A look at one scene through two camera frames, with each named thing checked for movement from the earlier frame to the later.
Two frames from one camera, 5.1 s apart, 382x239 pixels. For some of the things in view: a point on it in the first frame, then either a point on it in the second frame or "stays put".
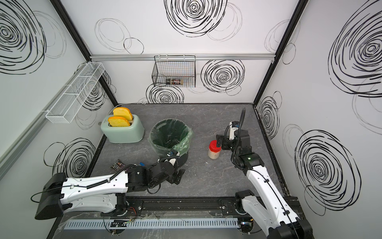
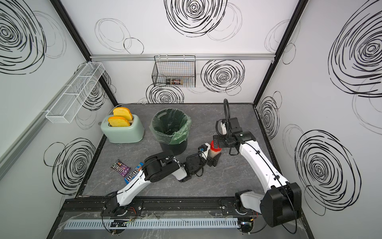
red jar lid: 213,147 stays put
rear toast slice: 123,112 stays put
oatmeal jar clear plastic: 214,155 stays put
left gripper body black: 173,178 → 200,163
